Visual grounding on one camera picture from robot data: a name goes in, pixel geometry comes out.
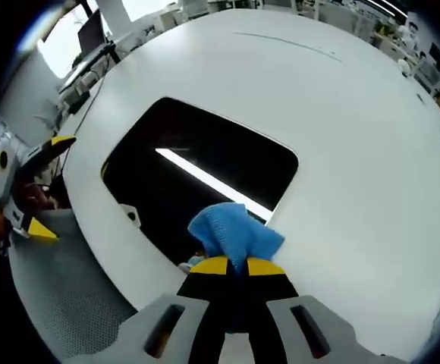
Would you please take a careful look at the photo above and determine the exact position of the small white table object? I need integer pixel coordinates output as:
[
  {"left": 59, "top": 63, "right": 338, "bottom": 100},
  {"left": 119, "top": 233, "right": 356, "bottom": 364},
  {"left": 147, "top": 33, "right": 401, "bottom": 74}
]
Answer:
[{"left": 397, "top": 58, "right": 413, "bottom": 79}]

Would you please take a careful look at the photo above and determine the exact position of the black power adapter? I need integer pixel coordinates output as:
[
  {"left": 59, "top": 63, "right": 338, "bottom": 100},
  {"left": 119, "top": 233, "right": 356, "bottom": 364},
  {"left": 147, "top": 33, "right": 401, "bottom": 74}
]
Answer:
[{"left": 68, "top": 90, "right": 93, "bottom": 115}]

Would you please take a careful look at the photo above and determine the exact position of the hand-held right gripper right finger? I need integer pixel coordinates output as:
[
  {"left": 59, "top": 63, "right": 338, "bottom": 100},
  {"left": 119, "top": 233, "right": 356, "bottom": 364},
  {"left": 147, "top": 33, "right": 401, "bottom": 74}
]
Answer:
[{"left": 244, "top": 257, "right": 377, "bottom": 364}]

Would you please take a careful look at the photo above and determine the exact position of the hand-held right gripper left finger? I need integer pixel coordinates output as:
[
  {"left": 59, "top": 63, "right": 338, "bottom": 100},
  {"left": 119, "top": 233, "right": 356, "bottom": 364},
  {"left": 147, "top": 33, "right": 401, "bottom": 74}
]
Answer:
[{"left": 116, "top": 254, "right": 231, "bottom": 364}]

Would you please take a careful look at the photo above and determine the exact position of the black mirror with white frame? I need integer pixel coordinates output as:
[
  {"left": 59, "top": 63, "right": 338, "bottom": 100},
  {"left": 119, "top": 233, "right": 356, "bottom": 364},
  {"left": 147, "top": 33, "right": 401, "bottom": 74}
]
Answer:
[{"left": 99, "top": 96, "right": 300, "bottom": 275}]

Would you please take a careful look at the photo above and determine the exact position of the grey mesh office chair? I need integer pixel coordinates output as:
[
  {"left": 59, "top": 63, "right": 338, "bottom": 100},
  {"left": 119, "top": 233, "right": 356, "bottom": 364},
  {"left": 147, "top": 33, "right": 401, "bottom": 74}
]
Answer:
[{"left": 8, "top": 207, "right": 140, "bottom": 360}]

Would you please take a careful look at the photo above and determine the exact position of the black desk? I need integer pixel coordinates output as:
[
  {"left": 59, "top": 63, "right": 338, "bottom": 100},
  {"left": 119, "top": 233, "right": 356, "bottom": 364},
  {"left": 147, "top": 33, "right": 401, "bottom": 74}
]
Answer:
[{"left": 58, "top": 40, "right": 119, "bottom": 95}]

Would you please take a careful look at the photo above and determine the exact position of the dark computer monitor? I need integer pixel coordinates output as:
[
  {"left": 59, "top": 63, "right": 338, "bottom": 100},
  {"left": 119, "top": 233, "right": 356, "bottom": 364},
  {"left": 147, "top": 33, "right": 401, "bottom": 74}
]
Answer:
[{"left": 77, "top": 8, "right": 108, "bottom": 58}]

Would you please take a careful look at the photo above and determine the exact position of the blue cleaning cloth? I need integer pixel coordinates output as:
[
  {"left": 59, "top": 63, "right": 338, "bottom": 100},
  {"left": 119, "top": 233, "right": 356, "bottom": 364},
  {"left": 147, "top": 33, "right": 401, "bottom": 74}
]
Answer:
[{"left": 187, "top": 202, "right": 287, "bottom": 334}]

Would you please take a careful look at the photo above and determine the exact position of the black cable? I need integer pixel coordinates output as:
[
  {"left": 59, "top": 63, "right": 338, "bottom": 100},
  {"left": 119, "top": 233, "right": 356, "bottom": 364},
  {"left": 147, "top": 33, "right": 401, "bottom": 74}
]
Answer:
[{"left": 55, "top": 87, "right": 105, "bottom": 142}]

